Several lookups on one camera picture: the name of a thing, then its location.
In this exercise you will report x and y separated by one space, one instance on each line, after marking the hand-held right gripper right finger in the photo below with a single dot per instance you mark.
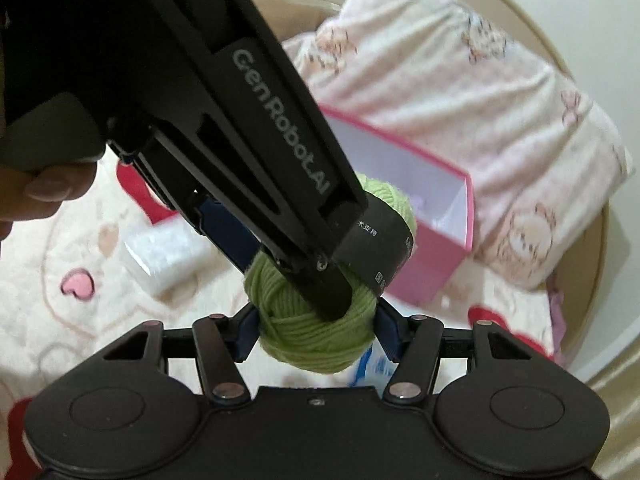
389 332

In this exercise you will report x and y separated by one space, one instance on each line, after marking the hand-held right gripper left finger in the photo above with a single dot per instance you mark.
246 335

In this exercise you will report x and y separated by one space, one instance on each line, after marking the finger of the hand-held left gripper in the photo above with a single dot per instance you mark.
325 290
225 232

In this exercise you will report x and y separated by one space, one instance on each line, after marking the white blue tissue packet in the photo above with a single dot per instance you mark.
370 367

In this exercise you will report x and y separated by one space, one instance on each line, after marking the green yarn ball black label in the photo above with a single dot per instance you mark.
300 340

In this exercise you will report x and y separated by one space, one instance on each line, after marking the pink cardboard box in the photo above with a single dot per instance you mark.
435 260

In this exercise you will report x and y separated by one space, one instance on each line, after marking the person's left hand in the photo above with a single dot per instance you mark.
35 200

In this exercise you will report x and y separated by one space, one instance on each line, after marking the clear plastic packet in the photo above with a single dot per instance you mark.
160 255

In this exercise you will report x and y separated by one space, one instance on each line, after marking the printed blanket with red bears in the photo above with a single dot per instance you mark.
100 300

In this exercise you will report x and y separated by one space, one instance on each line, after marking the purple cloth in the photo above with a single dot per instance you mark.
556 320

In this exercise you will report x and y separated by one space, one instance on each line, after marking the pink printed pillow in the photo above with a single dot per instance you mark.
450 60

